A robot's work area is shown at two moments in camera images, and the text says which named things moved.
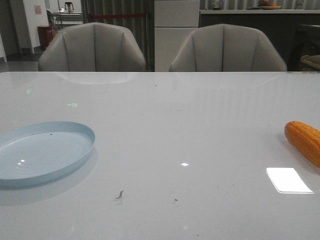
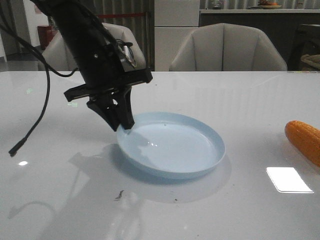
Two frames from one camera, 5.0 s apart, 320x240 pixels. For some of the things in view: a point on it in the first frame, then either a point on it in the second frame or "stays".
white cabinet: x=174 y=21 stays
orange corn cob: x=305 y=138 stays
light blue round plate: x=34 y=152 → x=172 y=145
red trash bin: x=45 y=33 stays
